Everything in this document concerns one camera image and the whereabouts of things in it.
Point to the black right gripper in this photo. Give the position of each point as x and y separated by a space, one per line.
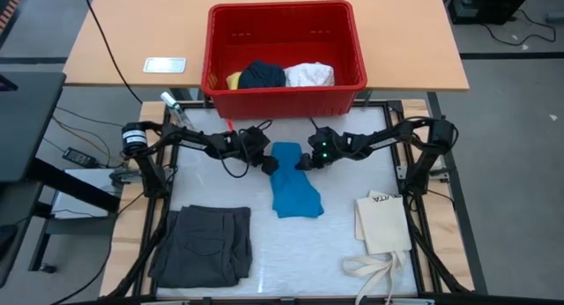
326 146

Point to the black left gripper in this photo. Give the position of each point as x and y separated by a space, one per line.
254 142

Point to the blue t-shirt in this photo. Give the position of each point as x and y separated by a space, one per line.
293 190

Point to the navy garment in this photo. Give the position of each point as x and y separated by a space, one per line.
262 75

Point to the dark grey pants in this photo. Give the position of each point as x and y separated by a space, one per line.
202 247

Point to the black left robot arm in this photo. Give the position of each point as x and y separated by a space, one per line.
194 139

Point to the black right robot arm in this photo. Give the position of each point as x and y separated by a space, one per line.
383 139

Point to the red plastic laundry basket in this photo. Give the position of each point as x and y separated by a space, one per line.
282 36

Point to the small red tag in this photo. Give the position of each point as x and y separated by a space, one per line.
229 124

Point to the white garment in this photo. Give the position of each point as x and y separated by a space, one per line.
310 74

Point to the yellow garment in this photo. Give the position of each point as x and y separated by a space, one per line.
233 81

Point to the cream canvas tote bag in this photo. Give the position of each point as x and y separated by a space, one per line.
383 225

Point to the clear spray bottle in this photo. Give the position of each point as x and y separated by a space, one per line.
176 111

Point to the white label card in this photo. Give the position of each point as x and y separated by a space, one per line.
164 64

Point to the light wooden desk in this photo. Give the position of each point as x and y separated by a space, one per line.
396 40

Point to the black power adapter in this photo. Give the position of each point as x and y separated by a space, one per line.
79 157

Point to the black side desk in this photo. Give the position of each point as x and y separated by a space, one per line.
26 124

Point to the orange ribbed strip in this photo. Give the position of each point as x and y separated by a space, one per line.
13 5

